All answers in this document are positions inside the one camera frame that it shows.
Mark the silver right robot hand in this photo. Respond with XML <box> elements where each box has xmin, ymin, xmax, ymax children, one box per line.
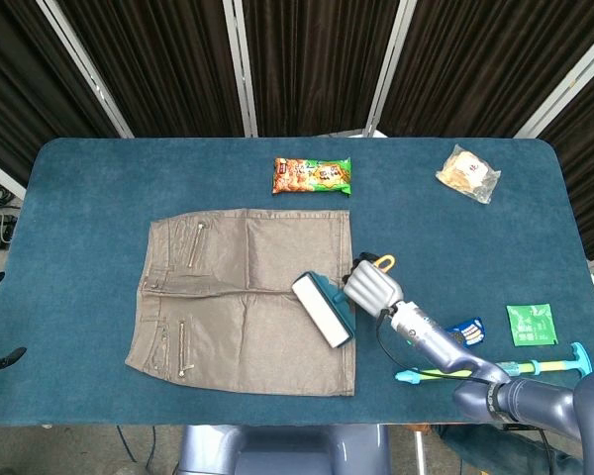
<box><xmin>344</xmin><ymin>252</ymin><xmax>406</xmax><ymax>319</ymax></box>

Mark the teal white lint roller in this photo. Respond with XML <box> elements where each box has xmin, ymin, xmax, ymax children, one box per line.
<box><xmin>290</xmin><ymin>253</ymin><xmax>396</xmax><ymax>350</ymax></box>

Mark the grey-brown zipper skirt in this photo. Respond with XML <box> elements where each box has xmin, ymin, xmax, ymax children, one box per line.
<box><xmin>124</xmin><ymin>208</ymin><xmax>356</xmax><ymax>397</ymax></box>

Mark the cyan yellow hand pump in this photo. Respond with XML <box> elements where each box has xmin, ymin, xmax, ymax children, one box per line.
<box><xmin>394</xmin><ymin>341</ymin><xmax>594</xmax><ymax>386</ymax></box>

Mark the blue cookie packet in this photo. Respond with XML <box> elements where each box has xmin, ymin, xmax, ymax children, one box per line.
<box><xmin>444</xmin><ymin>316</ymin><xmax>486</xmax><ymax>351</ymax></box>

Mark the orange green snack bag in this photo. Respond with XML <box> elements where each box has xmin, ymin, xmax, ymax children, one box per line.
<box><xmin>270</xmin><ymin>156</ymin><xmax>352</xmax><ymax>198</ymax></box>

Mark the clear bag of pastry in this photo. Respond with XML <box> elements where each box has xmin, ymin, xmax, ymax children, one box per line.
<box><xmin>435</xmin><ymin>143</ymin><xmax>502</xmax><ymax>205</ymax></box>

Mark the green sachet packet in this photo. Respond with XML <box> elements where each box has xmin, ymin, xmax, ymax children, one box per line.
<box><xmin>505</xmin><ymin>303</ymin><xmax>559</xmax><ymax>346</ymax></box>

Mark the white table leg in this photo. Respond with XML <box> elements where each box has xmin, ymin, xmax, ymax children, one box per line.
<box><xmin>414</xmin><ymin>427</ymin><xmax>430</xmax><ymax>475</ymax></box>

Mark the blue-grey robot torso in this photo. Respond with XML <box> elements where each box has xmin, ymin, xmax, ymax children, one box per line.
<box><xmin>175</xmin><ymin>424</ymin><xmax>392</xmax><ymax>475</ymax></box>

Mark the teal table cover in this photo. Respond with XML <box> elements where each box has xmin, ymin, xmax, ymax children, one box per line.
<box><xmin>0</xmin><ymin>137</ymin><xmax>594</xmax><ymax>428</ymax></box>

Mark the black stand leg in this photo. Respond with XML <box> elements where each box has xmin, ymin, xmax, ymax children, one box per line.
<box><xmin>0</xmin><ymin>346</ymin><xmax>28</xmax><ymax>375</ymax></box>

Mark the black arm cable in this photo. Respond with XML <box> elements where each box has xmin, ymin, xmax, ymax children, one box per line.
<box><xmin>374</xmin><ymin>306</ymin><xmax>476</xmax><ymax>382</ymax></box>

